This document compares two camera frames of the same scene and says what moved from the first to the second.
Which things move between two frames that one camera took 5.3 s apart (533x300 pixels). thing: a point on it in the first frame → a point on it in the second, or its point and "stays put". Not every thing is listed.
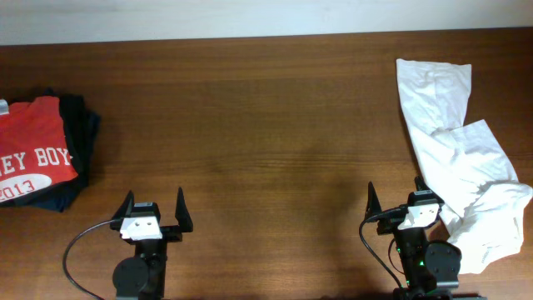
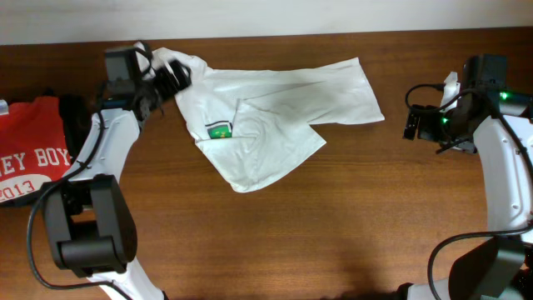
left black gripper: x=181 y=216 → x=169 y=82
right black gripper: x=388 y=224 → x=426 y=130
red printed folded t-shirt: x=34 y=150 stays put
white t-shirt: x=483 y=203 → x=251 y=124
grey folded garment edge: x=4 y=107 stays put
